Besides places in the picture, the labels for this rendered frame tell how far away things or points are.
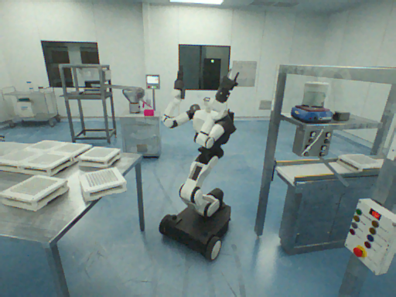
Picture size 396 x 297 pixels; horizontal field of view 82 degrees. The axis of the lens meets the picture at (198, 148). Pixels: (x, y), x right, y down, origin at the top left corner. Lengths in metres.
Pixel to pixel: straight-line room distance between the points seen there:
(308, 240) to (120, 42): 5.90
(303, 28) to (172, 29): 3.48
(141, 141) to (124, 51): 3.25
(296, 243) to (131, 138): 2.83
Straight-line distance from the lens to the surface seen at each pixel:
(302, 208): 2.11
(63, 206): 1.56
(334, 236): 2.55
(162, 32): 6.56
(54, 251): 1.41
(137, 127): 3.88
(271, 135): 1.95
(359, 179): 2.24
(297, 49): 7.39
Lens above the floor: 1.61
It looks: 21 degrees down
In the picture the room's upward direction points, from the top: 2 degrees clockwise
